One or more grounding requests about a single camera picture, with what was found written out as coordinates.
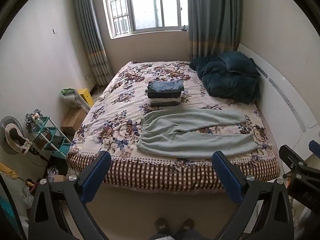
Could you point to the yellow box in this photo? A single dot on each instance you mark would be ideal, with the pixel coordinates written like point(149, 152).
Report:
point(85, 94)

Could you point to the white bed headboard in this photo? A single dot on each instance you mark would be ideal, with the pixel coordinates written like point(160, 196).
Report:
point(289, 118)

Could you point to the folded black garment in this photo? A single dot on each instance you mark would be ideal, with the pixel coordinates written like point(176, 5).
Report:
point(153, 95)

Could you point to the dark teal velvet quilt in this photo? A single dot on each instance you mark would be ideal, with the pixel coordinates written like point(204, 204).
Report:
point(219, 82)

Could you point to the light green fleece pants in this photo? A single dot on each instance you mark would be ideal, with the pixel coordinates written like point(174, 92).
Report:
point(176, 133)

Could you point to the folded dark blue garment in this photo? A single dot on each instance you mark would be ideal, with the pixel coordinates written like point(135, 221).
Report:
point(165, 86)

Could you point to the window with white frame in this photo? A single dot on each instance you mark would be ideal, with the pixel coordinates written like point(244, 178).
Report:
point(128, 17)

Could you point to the folded grey striped garment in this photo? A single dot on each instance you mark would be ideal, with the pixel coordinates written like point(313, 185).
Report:
point(158, 102)

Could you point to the left grey-blue curtain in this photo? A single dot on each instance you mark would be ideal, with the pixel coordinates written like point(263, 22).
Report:
point(90, 32)

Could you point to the right brown shoe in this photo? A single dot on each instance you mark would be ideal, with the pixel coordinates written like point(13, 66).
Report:
point(187, 225)

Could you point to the standing fan with cloth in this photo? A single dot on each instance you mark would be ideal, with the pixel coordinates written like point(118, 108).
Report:
point(13, 140)

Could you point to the grey-blue curtain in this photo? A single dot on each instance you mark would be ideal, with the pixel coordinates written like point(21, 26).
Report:
point(214, 26)
point(90, 32)

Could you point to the dark teal pillow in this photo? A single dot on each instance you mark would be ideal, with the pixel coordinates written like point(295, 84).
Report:
point(238, 63)

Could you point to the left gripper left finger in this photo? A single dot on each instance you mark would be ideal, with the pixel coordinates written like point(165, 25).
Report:
point(47, 220)

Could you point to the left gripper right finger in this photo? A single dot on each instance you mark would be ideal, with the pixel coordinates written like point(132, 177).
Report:
point(263, 211)

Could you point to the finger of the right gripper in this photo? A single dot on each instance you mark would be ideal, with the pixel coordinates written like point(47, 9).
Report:
point(314, 147)
point(290, 158)

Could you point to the right grey-blue curtain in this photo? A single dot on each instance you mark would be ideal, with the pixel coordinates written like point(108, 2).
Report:
point(214, 26)

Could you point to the brown cardboard box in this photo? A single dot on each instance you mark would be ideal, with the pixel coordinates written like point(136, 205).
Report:
point(72, 121)

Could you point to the teal shelf rack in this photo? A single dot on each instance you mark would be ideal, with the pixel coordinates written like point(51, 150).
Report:
point(47, 132)

